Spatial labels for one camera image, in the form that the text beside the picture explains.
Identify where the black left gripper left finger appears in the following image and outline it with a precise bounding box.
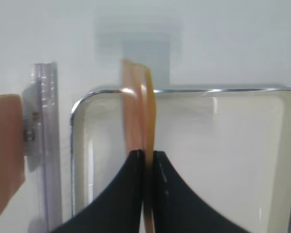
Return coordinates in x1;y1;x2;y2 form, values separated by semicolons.
53;150;145;233

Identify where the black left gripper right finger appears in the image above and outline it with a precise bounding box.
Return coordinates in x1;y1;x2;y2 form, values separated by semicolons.
152;151;246;233

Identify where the orange cheese slice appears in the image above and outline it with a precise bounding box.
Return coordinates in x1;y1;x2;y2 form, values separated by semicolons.
0;94;25;215
122;59;156;233

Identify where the clear cheese holder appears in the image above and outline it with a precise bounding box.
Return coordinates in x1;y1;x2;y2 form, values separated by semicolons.
21;83;42;172

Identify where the white rectangular metal tray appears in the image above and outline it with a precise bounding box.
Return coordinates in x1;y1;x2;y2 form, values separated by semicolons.
70;88;291;233

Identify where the clear long rail left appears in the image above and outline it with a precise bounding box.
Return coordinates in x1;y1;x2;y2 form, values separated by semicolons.
32;63;62;233

